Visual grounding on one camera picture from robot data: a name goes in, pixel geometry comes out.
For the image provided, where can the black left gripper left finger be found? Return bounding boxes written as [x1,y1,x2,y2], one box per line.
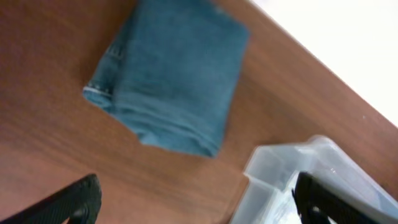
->
[1,174,102,224]

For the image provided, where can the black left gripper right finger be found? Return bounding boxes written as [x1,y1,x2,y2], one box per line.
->
[292,172,377,224]

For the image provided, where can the dark blue jeans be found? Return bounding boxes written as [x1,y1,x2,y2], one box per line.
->
[83,0,249,157]

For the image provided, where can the clear plastic storage bin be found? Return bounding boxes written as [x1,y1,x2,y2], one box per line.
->
[231,136,397,224]

